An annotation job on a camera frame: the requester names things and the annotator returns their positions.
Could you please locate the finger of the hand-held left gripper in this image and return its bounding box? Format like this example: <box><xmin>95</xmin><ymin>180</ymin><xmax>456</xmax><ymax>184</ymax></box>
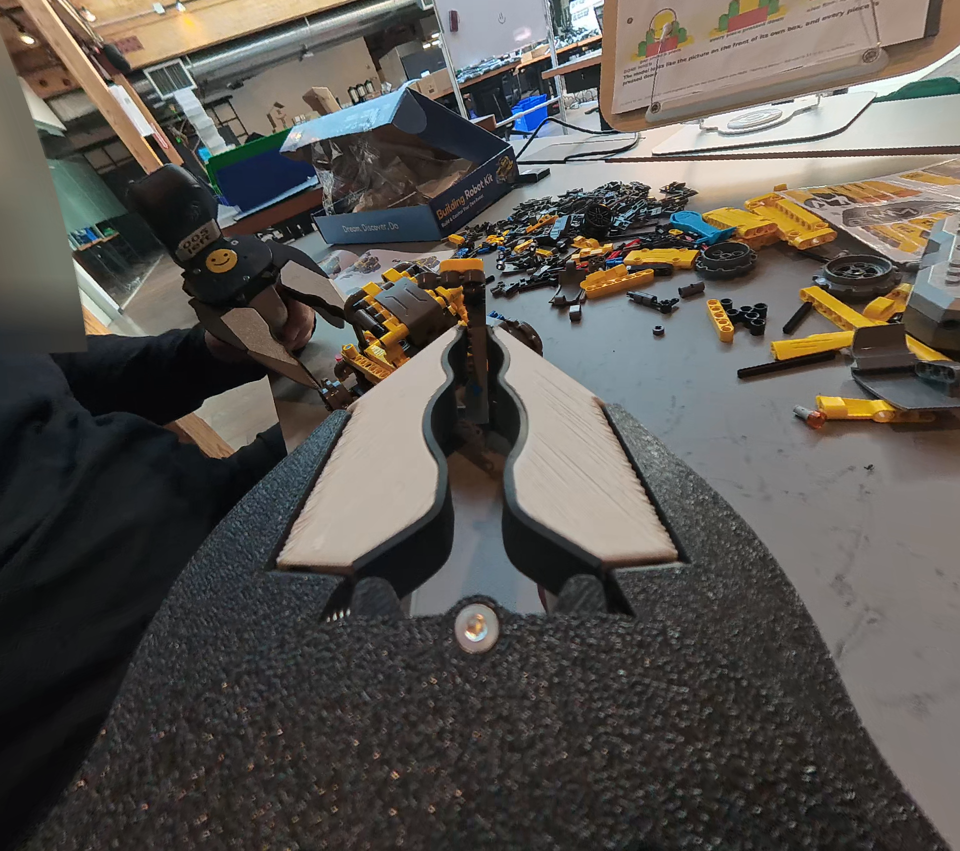
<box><xmin>279</xmin><ymin>258</ymin><xmax>349</xmax><ymax>330</ymax></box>
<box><xmin>217</xmin><ymin>305</ymin><xmax>321</xmax><ymax>389</ymax></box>

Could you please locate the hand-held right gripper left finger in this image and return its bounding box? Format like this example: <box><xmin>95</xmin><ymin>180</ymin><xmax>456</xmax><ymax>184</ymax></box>
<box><xmin>276</xmin><ymin>324</ymin><xmax>460</xmax><ymax>575</ymax></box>

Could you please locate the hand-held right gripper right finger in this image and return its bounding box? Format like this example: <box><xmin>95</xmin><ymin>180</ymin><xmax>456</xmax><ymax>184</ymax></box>
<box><xmin>489</xmin><ymin>326</ymin><xmax>681</xmax><ymax>593</ymax></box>

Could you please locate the yellow toy vehicle model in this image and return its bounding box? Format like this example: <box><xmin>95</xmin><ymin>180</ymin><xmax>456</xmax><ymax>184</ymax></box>
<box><xmin>321</xmin><ymin>257</ymin><xmax>545</xmax><ymax>413</ymax></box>

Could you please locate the grey gear rack piece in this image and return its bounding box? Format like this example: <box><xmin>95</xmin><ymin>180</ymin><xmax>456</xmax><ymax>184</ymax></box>
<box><xmin>459</xmin><ymin>322</ymin><xmax>498</xmax><ymax>426</ymax></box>

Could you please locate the small black connector assembly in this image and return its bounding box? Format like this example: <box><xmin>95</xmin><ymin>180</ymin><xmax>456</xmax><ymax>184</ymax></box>
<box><xmin>459</xmin><ymin>269</ymin><xmax>492</xmax><ymax>327</ymax></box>

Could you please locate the person's left forearm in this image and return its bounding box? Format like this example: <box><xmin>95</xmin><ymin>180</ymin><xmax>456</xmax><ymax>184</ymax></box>
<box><xmin>52</xmin><ymin>324</ymin><xmax>273</xmax><ymax>426</ymax></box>

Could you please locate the grey desk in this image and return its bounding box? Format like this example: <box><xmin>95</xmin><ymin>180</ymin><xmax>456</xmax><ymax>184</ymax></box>
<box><xmin>217</xmin><ymin>93</ymin><xmax>960</xmax><ymax>851</ymax></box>

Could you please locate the person's left hand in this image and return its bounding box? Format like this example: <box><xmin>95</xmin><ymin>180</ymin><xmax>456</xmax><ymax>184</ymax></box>
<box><xmin>258</xmin><ymin>288</ymin><xmax>319</xmax><ymax>353</ymax></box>

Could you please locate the building instruction booklet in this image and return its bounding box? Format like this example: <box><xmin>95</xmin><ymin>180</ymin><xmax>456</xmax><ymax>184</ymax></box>
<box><xmin>322</xmin><ymin>249</ymin><xmax>445</xmax><ymax>301</ymax></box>

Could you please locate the green board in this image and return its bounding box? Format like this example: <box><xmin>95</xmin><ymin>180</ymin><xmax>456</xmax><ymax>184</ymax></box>
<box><xmin>204</xmin><ymin>129</ymin><xmax>320</xmax><ymax>211</ymax></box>

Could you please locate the clear plastic bag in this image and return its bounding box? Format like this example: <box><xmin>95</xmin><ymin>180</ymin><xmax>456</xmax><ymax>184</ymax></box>
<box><xmin>311</xmin><ymin>131</ymin><xmax>470</xmax><ymax>216</ymax></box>

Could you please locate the blue cardboard box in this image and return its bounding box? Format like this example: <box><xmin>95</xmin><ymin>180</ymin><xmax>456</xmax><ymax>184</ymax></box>
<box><xmin>279</xmin><ymin>86</ymin><xmax>521</xmax><ymax>246</ymax></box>

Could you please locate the pile of building pieces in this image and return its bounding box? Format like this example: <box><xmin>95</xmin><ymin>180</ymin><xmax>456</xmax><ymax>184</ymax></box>
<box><xmin>446</xmin><ymin>179</ymin><xmax>960</xmax><ymax>428</ymax></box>

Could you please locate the person's black clothing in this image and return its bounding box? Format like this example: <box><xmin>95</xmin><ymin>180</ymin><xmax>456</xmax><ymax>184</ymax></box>
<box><xmin>0</xmin><ymin>329</ymin><xmax>290</xmax><ymax>851</ymax></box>

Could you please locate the blue curved panel piece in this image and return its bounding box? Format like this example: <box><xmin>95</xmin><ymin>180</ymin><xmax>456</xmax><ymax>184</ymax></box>
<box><xmin>669</xmin><ymin>209</ymin><xmax>738</xmax><ymax>246</ymax></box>

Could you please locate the blue plastic bin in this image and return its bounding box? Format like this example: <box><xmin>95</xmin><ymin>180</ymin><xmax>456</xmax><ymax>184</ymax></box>
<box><xmin>510</xmin><ymin>95</ymin><xmax>564</xmax><ymax>134</ymax></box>

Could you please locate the whiteboard on stand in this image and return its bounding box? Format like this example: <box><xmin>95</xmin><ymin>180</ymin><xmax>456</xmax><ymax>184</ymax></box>
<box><xmin>421</xmin><ymin>0</ymin><xmax>569</xmax><ymax>121</ymax></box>

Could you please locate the grey battery box piece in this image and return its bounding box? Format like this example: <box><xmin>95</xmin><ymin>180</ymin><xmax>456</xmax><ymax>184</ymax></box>
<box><xmin>900</xmin><ymin>213</ymin><xmax>960</xmax><ymax>353</ymax></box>

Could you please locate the parts list leaflet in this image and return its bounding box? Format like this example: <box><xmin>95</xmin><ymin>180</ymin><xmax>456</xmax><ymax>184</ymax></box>
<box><xmin>780</xmin><ymin>159</ymin><xmax>960</xmax><ymax>265</ymax></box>

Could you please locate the grey stand base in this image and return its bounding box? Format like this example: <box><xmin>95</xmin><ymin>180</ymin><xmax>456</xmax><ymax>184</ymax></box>
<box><xmin>651</xmin><ymin>89</ymin><xmax>879</xmax><ymax>157</ymax></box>

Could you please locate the wooden post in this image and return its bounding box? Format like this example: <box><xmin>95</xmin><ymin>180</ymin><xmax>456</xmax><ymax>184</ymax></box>
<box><xmin>0</xmin><ymin>0</ymin><xmax>237</xmax><ymax>460</ymax></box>

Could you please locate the black cable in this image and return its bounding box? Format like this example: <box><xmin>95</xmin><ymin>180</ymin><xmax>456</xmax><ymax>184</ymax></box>
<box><xmin>495</xmin><ymin>112</ymin><xmax>646</xmax><ymax>164</ymax></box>

